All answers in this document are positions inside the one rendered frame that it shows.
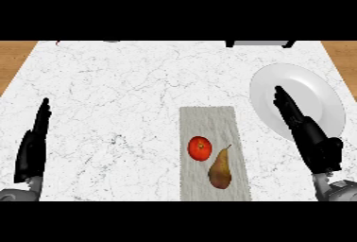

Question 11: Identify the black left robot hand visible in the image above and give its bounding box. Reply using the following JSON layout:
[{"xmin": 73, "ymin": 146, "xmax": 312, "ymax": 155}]
[{"xmin": 14, "ymin": 97, "xmax": 53, "ymax": 184}]

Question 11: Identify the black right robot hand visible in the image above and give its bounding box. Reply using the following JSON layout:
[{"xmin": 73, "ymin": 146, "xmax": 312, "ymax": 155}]
[{"xmin": 272, "ymin": 85, "xmax": 346, "ymax": 175}]

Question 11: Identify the white round plate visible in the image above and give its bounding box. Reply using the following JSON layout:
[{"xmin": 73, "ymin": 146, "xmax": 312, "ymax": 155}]
[{"xmin": 248, "ymin": 62, "xmax": 347, "ymax": 143}]

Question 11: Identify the grey woven placemat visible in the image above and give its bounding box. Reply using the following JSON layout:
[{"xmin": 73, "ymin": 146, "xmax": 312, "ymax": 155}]
[{"xmin": 179, "ymin": 106, "xmax": 254, "ymax": 202}]

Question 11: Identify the red tomato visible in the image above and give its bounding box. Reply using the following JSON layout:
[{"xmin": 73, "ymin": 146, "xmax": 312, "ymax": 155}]
[{"xmin": 188, "ymin": 135, "xmax": 214, "ymax": 163}]

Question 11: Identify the brown pear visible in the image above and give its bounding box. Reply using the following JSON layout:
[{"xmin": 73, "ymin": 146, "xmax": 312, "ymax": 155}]
[{"xmin": 207, "ymin": 144, "xmax": 235, "ymax": 190}]

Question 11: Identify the grey appliance with black feet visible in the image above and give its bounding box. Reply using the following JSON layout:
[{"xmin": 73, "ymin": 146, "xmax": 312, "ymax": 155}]
[{"xmin": 225, "ymin": 40, "xmax": 297, "ymax": 49}]

